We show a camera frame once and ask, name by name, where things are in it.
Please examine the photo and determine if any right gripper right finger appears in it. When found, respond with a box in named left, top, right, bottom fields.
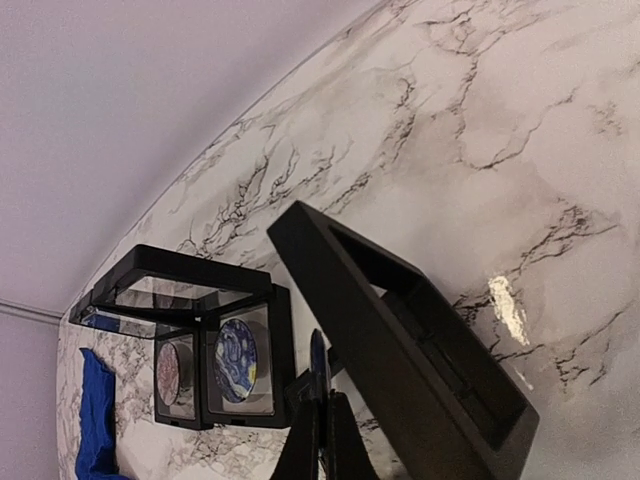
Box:
left=327, top=390, right=379, bottom=480

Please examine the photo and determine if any blue printed t-shirt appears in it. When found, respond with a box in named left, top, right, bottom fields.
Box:
left=75, top=348, right=123, bottom=479

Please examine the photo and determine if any black wire frame cube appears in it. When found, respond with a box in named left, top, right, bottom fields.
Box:
left=70, top=288, right=205, bottom=431

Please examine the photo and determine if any pink round brooch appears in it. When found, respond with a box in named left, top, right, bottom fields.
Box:
left=156, top=343, right=185, bottom=406

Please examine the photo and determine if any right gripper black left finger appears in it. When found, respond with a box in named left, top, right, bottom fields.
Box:
left=272, top=371, right=320, bottom=480

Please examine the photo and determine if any blue white round brooch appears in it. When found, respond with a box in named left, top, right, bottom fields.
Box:
left=310, top=329, right=331, bottom=403

